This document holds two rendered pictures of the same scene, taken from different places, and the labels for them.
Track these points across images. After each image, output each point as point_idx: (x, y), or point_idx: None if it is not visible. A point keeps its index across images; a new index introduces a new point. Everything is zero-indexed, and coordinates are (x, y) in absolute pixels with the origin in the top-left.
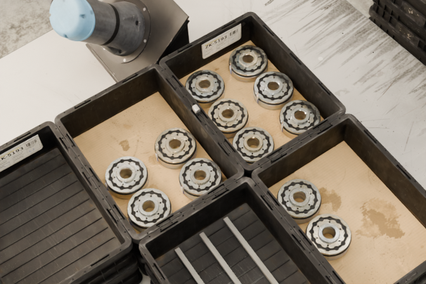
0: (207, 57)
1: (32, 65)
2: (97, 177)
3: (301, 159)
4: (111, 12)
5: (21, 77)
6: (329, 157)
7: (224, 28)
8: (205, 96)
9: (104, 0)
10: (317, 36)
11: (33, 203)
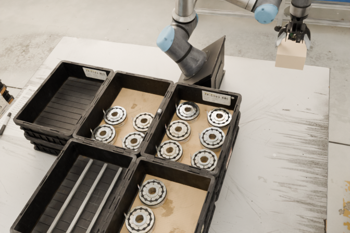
0: (206, 101)
1: (163, 57)
2: (96, 103)
3: (175, 177)
4: (185, 49)
5: (154, 59)
6: (194, 192)
7: (219, 91)
8: (181, 114)
9: (203, 48)
10: (287, 144)
11: (83, 97)
